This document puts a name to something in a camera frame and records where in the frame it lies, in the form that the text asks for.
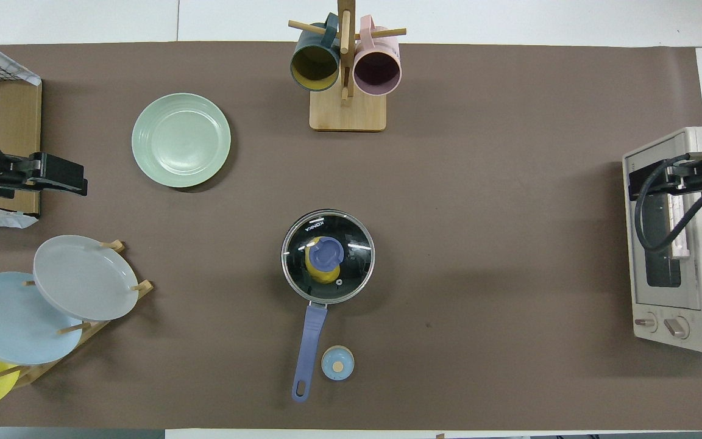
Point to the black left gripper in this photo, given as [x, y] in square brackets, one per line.
[55, 172]

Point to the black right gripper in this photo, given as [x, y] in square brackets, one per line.
[649, 180]

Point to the glass lid blue knob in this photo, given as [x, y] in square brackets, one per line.
[354, 250]

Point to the grey plate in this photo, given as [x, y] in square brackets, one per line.
[83, 277]

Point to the light green plate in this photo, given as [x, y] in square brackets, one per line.
[181, 139]

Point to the wooden plate rack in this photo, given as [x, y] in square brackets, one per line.
[144, 286]

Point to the light blue plate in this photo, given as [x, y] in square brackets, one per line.
[10, 323]

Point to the yellow potato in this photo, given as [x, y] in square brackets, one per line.
[317, 272]

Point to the wooden open shelf box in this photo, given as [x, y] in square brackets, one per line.
[16, 122]

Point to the brown table mat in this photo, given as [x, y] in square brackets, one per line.
[479, 244]

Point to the dark green mug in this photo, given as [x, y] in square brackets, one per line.
[314, 64]

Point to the pink mug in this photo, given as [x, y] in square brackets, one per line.
[377, 70]

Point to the wooden mug tree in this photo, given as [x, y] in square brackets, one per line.
[347, 113]

